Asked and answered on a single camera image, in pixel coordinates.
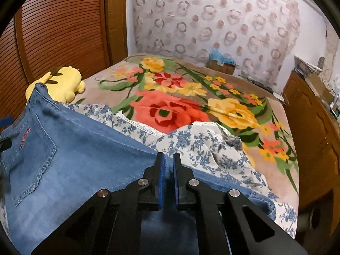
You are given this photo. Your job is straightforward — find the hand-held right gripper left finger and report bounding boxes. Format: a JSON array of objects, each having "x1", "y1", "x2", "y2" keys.
[{"x1": 32, "y1": 152, "x2": 166, "y2": 255}]

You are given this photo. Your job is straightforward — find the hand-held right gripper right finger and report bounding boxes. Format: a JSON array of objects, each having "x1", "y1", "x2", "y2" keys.
[{"x1": 172, "y1": 153, "x2": 310, "y2": 255}]

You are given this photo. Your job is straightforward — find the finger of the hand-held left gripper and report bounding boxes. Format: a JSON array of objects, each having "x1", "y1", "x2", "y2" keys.
[{"x1": 0, "y1": 115, "x2": 13, "y2": 152}]

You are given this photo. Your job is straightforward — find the blue denim pants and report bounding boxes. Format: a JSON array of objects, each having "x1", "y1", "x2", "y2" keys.
[{"x1": 0, "y1": 82, "x2": 277, "y2": 255}]

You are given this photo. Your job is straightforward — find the white blue floral quilt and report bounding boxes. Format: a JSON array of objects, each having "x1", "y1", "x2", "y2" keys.
[{"x1": 0, "y1": 102, "x2": 298, "y2": 239}]

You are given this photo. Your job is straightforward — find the colourful flower blanket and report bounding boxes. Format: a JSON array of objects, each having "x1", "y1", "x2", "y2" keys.
[{"x1": 72, "y1": 54, "x2": 299, "y2": 194}]

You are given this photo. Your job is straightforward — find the yellow plush toy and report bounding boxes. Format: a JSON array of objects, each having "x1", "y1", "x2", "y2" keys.
[{"x1": 26, "y1": 66, "x2": 86, "y2": 103}]

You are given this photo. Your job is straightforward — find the brown slatted wooden wardrobe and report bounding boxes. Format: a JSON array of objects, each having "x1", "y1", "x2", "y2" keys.
[{"x1": 0, "y1": 0, "x2": 128, "y2": 121}]

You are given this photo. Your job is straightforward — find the light blue plastic bag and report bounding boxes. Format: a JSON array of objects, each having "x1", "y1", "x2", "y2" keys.
[{"x1": 208, "y1": 48, "x2": 236, "y2": 66}]

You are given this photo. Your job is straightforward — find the brown wooden cabinet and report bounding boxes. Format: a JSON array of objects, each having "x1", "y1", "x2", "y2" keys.
[{"x1": 282, "y1": 70, "x2": 340, "y2": 218}]

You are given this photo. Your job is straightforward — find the pile of household clutter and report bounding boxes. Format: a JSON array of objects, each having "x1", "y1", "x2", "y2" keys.
[{"x1": 293, "y1": 55, "x2": 340, "y2": 120}]

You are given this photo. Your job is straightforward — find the ring patterned curtain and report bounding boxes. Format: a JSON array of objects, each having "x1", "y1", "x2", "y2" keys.
[{"x1": 131, "y1": 0, "x2": 301, "y2": 85}]

